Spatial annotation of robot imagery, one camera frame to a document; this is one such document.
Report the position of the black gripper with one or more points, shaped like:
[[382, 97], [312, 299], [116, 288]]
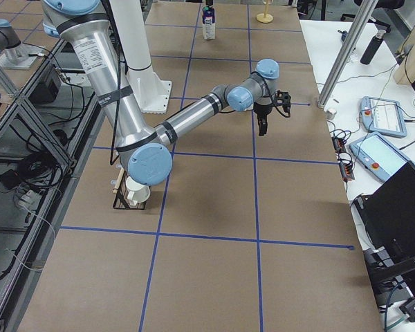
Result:
[[262, 111]]

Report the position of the blue white milk carton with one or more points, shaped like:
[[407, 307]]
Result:
[[208, 22]]

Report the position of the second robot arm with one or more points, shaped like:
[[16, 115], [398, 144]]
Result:
[[13, 53]]

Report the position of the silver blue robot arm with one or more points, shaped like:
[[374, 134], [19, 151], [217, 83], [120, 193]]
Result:
[[109, 40]]

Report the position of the wooden cup tree stand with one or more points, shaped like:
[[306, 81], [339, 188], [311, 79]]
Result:
[[265, 17]]

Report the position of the white cup on rack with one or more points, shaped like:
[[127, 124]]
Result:
[[136, 192]]

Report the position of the small metal cylinder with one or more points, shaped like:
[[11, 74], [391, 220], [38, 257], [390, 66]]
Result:
[[330, 113]]

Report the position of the black power strip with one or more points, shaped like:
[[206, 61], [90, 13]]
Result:
[[344, 159]]

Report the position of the far teach pendant tablet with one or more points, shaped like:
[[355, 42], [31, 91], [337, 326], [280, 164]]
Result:
[[382, 115]]

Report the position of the teach pendant tablet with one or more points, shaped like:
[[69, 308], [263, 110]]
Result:
[[382, 115], [378, 156]]

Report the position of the near teach pendant tablet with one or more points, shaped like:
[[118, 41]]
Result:
[[378, 156]]

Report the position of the black water bottle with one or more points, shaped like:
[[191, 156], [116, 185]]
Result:
[[372, 47]]

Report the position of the black laptop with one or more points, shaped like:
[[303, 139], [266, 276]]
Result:
[[389, 213]]

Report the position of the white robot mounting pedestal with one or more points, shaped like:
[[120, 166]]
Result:
[[152, 93]]

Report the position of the aluminium frame post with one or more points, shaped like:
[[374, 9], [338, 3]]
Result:
[[354, 33]]

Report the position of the black wire cup rack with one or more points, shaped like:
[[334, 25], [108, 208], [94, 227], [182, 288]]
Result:
[[120, 191]]

